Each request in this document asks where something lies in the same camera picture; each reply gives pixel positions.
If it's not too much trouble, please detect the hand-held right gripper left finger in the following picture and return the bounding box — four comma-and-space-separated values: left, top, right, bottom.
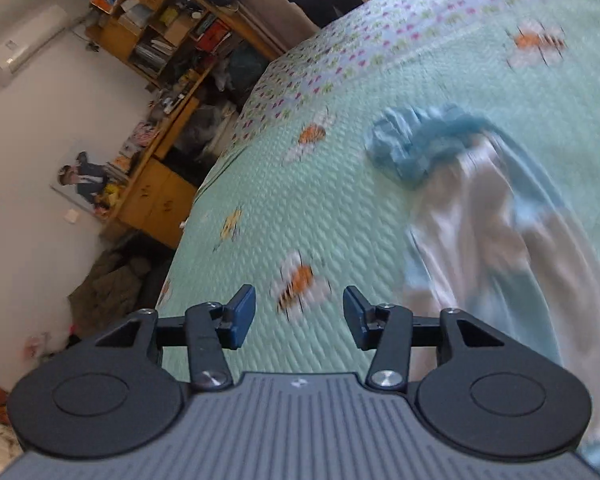
95, 284, 257, 391

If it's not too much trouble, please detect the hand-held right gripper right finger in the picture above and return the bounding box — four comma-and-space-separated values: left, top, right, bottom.
342, 285, 506, 390

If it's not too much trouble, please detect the light blue and white jacket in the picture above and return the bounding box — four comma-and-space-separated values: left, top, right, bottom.
364, 104, 600, 467

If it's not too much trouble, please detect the olive clothes pile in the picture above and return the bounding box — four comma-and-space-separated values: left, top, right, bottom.
67, 250, 152, 342

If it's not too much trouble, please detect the green quilted bee bedspread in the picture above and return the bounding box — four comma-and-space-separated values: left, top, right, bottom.
157, 0, 600, 480

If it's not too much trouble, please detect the wooden bookshelf cabinet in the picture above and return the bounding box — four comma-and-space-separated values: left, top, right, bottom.
85, 0, 292, 252

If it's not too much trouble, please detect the white air conditioner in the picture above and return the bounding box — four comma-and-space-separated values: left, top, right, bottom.
0, 5, 79, 87

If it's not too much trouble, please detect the wall poster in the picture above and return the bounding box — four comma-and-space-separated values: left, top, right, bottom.
50, 150, 117, 222

